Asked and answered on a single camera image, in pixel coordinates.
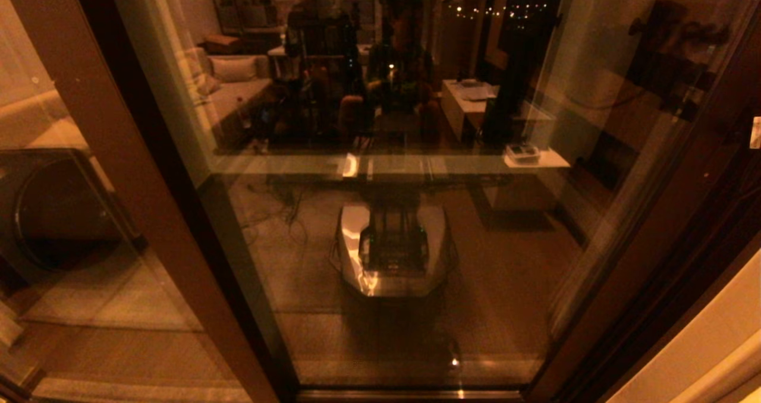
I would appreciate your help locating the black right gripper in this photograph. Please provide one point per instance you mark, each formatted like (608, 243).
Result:
(755, 132)

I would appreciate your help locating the brown framed sliding glass door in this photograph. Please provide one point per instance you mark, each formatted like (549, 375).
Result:
(594, 242)

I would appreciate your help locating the dark brown door jamb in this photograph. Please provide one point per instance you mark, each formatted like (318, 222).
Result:
(684, 331)

